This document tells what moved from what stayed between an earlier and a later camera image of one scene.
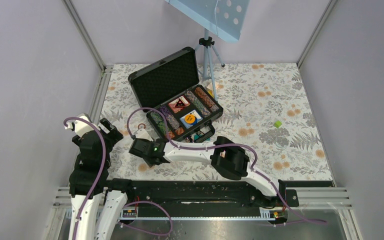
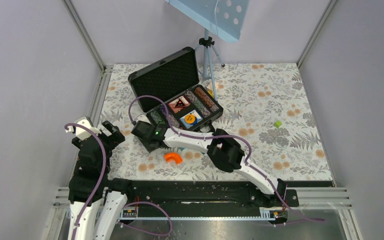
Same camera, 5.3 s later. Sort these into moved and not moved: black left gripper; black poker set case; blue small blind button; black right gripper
Moved: black right gripper
Not moved: black poker set case; black left gripper; blue small blind button
